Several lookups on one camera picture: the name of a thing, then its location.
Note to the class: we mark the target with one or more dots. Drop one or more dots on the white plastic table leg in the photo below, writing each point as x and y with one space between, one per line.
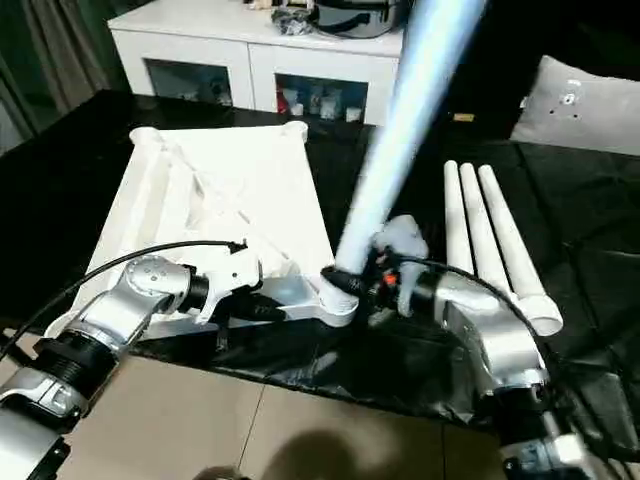
400 130
510 240
456 210
480 220

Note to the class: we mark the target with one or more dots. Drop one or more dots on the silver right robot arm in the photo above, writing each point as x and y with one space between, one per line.
490 330

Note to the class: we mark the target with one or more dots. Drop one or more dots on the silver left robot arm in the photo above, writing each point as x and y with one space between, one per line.
110 320

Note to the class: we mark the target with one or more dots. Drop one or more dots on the white plastic table top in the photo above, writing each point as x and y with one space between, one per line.
220 190

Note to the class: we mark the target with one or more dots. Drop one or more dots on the white sideboard cabinet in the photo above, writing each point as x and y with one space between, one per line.
250 50

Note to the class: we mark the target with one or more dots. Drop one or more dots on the grey pillow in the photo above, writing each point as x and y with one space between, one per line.
590 105

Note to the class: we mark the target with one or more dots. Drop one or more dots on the colourful clutter bundle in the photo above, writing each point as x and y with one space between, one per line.
285 15

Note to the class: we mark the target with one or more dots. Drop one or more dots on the grey curtain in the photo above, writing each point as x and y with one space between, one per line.
50 50

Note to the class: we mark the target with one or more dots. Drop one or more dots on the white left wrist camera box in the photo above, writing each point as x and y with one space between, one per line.
235 270

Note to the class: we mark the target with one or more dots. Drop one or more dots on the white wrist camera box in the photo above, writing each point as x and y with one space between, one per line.
403 238
235 270

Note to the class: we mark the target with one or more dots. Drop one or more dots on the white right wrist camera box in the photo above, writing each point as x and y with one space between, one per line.
403 238

